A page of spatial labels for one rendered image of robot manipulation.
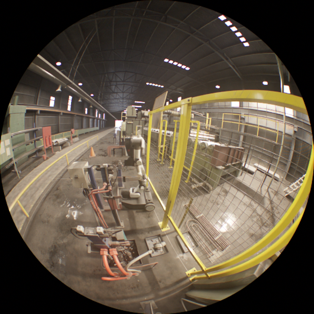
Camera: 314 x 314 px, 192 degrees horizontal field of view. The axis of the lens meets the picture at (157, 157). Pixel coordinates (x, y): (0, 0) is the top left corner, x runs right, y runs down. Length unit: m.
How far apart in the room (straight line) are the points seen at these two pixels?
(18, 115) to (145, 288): 9.27
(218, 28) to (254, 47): 3.32
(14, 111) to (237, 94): 9.06
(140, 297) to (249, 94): 2.02
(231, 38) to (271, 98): 10.54
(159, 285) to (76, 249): 1.27
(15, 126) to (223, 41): 16.05
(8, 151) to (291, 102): 6.29
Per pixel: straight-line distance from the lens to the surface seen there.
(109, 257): 0.88
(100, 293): 1.74
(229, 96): 0.64
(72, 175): 1.73
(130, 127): 5.37
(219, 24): 10.36
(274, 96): 0.58
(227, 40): 11.16
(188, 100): 0.87
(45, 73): 10.41
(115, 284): 1.63
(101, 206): 2.04
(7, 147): 5.75
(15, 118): 8.68
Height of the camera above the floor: 1.56
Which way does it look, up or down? 19 degrees down
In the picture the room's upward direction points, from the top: 5 degrees clockwise
